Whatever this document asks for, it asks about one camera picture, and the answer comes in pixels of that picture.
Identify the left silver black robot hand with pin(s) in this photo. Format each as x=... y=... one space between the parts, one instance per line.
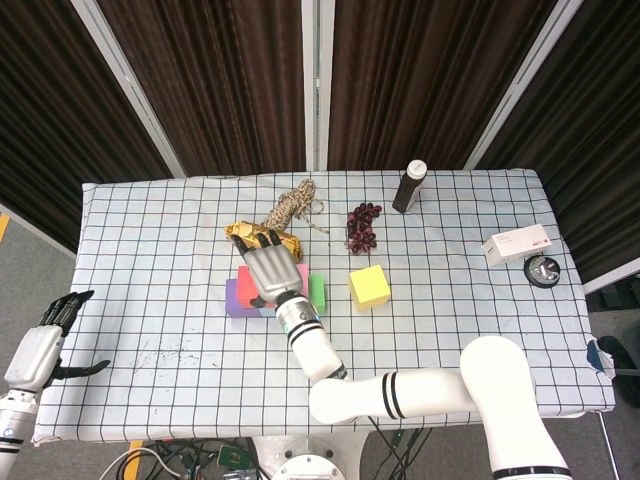
x=32 y=357

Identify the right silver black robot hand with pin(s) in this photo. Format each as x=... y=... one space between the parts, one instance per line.
x=275 y=272

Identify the pink foam cube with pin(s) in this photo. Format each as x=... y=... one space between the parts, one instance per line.
x=303 y=277

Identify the red foam cube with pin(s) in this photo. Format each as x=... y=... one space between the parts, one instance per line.
x=245 y=285

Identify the light blue foam cube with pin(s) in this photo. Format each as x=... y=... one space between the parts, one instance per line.
x=267 y=313

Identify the purple foam cube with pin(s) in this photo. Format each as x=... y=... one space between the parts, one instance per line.
x=232 y=302

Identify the yellow foam cube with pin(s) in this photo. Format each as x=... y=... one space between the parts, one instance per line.
x=370 y=287

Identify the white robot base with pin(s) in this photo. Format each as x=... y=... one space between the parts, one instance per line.
x=310 y=457

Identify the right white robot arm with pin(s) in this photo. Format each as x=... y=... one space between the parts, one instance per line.
x=425 y=395

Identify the green foam cube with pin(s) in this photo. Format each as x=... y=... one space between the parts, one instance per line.
x=317 y=295

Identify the golden biscuit packet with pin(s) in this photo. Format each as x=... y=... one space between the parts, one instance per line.
x=240 y=229

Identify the dark red grape bunch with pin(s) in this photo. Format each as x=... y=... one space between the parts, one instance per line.
x=361 y=230

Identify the white black checkered tablecloth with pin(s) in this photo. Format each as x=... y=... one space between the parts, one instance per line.
x=125 y=300

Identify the dark bottle white cap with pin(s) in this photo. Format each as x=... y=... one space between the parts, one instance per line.
x=407 y=192

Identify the green circuit board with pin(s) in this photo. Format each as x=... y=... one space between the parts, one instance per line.
x=231 y=455

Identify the dark brown curtain panel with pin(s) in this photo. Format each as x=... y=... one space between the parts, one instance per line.
x=215 y=90
x=600 y=125
x=415 y=85
x=50 y=125

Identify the white cardboard box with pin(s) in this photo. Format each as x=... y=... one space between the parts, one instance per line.
x=515 y=245

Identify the black round tin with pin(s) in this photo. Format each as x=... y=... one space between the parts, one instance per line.
x=542 y=272

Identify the white partition base rail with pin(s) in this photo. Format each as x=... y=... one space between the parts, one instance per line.
x=35 y=227
x=615 y=282

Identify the white partition post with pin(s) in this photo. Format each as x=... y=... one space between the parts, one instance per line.
x=316 y=85
x=130 y=85
x=520 y=85

